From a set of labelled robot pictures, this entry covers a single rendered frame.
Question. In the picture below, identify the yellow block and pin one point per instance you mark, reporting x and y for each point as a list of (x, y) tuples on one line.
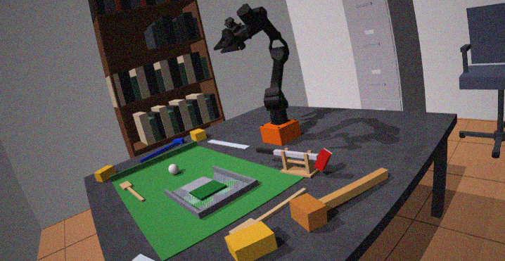
[(251, 242), (198, 135), (104, 173)]

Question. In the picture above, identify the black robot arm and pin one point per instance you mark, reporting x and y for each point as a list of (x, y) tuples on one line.
[(256, 20)]

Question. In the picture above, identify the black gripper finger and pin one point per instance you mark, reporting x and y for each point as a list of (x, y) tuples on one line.
[(231, 48), (222, 43)]

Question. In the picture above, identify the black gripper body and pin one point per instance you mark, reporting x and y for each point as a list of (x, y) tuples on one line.
[(237, 37)]

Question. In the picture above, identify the white ball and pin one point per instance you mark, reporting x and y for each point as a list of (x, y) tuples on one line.
[(173, 169)]

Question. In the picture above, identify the green flat surface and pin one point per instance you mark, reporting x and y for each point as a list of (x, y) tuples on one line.
[(169, 228)]

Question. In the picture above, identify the blue putter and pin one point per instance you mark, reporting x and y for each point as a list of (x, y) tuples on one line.
[(175, 142)]

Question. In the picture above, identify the orange-brown wooden mallet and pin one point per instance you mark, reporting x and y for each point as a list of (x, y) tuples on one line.
[(311, 213)]

